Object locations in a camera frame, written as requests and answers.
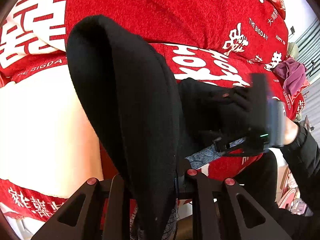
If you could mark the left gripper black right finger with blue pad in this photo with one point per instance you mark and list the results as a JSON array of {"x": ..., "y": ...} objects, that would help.
[{"x": 221, "y": 209}]

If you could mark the purple cloth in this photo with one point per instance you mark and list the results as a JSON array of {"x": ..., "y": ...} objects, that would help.
[{"x": 293, "y": 73}]

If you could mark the black pants patterned waistband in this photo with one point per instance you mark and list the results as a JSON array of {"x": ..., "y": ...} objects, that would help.
[{"x": 144, "y": 118}]

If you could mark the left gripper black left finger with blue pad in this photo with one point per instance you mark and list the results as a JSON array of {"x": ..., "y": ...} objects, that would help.
[{"x": 97, "y": 210}]

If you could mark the black sleeve right forearm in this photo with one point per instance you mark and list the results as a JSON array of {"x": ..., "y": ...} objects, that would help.
[{"x": 302, "y": 156}]

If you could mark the red sofa cover white characters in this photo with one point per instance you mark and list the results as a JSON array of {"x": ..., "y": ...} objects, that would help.
[{"x": 220, "y": 42}]

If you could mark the person's right hand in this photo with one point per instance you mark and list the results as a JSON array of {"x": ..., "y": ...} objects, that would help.
[{"x": 291, "y": 131}]

